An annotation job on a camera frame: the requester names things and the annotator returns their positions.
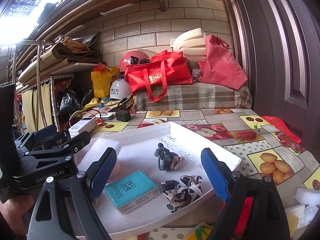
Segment white cloth piece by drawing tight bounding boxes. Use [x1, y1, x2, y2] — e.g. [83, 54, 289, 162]
[285, 204, 319, 229]

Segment white foam block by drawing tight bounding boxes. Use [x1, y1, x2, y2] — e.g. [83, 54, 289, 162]
[78, 138, 121, 171]

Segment red helmet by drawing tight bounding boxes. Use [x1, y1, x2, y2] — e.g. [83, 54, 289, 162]
[119, 50, 150, 72]

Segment red round plush toy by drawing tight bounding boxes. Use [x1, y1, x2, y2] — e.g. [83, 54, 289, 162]
[220, 197, 254, 239]

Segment white wireless charger pad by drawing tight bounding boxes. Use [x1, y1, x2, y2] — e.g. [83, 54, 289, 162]
[95, 113, 114, 121]

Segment pink red fabric bag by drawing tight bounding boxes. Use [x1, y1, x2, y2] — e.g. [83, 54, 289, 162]
[198, 35, 247, 90]

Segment white shallow tray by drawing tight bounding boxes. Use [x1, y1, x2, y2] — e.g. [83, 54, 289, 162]
[96, 122, 241, 239]

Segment pink fluffy plush keychain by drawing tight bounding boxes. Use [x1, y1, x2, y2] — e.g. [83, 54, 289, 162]
[107, 159, 120, 183]

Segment plaid covered bench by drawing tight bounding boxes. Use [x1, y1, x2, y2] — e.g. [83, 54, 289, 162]
[133, 83, 252, 111]

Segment black white patterned scrunchie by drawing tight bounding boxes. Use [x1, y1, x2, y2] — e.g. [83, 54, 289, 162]
[161, 175, 203, 213]

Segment red tote bag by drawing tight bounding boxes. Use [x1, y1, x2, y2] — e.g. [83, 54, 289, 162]
[124, 50, 193, 102]

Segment metal storage shelf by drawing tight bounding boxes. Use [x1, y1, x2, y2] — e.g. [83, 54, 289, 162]
[7, 31, 103, 133]

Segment fruit pattern tablecloth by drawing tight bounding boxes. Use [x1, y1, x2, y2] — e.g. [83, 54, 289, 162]
[92, 109, 319, 228]

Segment yellow sponge block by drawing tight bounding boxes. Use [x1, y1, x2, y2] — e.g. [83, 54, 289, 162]
[286, 213, 299, 238]

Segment yellow shopping bag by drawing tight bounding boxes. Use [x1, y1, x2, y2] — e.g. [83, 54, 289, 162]
[91, 63, 120, 99]

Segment white helmet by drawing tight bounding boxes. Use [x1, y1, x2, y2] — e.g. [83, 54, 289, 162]
[110, 79, 132, 100]

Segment red plastic bag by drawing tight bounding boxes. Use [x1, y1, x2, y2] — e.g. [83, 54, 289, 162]
[262, 115, 302, 144]

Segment dark wooden door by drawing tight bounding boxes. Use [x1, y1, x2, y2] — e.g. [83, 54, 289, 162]
[223, 0, 319, 154]

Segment black charger cube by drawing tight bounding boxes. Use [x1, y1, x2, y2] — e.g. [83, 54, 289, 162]
[116, 110, 131, 122]

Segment person's hand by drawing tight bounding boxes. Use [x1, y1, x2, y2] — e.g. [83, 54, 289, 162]
[1, 195, 34, 236]

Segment white power bank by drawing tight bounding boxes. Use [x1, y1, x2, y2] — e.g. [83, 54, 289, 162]
[68, 116, 97, 138]

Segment teal tissue pack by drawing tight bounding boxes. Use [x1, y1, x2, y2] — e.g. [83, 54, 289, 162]
[104, 170, 160, 215]

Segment stacked white foam pads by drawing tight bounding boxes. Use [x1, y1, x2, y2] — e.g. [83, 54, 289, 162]
[173, 28, 206, 62]

